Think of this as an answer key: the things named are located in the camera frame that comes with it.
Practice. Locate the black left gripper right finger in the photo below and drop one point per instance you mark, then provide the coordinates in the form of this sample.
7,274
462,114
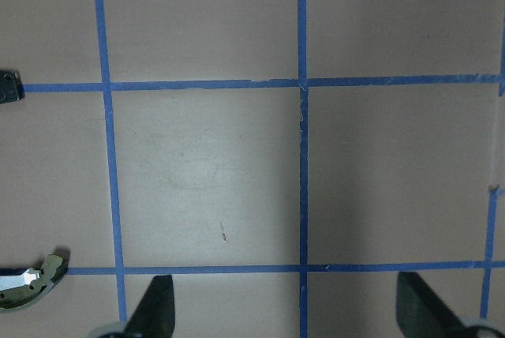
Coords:
420,312

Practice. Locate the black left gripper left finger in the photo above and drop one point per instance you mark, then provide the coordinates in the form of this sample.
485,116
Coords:
155,313

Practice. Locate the dark green brake shoe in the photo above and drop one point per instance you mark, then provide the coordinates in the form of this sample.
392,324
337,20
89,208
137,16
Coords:
23,287

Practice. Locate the small black plastic plate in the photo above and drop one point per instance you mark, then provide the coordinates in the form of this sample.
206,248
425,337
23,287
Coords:
11,88

